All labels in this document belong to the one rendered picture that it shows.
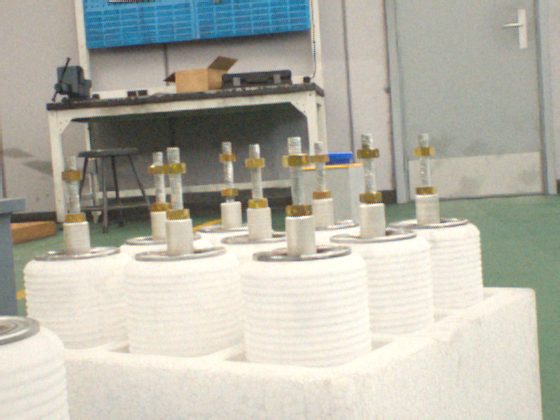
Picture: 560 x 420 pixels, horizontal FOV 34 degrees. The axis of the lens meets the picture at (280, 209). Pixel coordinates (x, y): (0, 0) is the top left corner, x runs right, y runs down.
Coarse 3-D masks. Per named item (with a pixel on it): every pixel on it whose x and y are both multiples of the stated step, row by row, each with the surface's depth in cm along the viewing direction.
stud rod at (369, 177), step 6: (366, 138) 78; (372, 138) 78; (366, 144) 78; (372, 144) 78; (366, 162) 78; (372, 162) 78; (366, 168) 78; (372, 168) 78; (366, 174) 78; (372, 174) 78; (366, 180) 78; (372, 180) 78; (366, 186) 78; (372, 186) 78; (366, 192) 78; (372, 192) 78; (366, 204) 78
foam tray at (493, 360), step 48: (528, 288) 91; (384, 336) 72; (432, 336) 71; (480, 336) 78; (528, 336) 89; (96, 384) 71; (144, 384) 68; (192, 384) 66; (240, 384) 63; (288, 384) 61; (336, 384) 59; (384, 384) 63; (432, 384) 69; (480, 384) 78; (528, 384) 88
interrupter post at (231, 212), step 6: (222, 204) 101; (228, 204) 100; (234, 204) 100; (240, 204) 101; (222, 210) 101; (228, 210) 100; (234, 210) 100; (240, 210) 101; (222, 216) 101; (228, 216) 100; (234, 216) 100; (240, 216) 101; (222, 222) 101; (228, 222) 100; (234, 222) 100; (240, 222) 101; (222, 228) 101; (228, 228) 100
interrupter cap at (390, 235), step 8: (392, 232) 80; (400, 232) 79; (408, 232) 79; (336, 240) 77; (344, 240) 76; (352, 240) 75; (360, 240) 75; (368, 240) 75; (376, 240) 75; (384, 240) 75; (392, 240) 75; (400, 240) 75
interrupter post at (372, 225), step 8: (360, 208) 78; (368, 208) 77; (376, 208) 77; (360, 216) 78; (368, 216) 77; (376, 216) 77; (360, 224) 78; (368, 224) 78; (376, 224) 77; (384, 224) 78; (360, 232) 78; (368, 232) 78; (376, 232) 77; (384, 232) 78
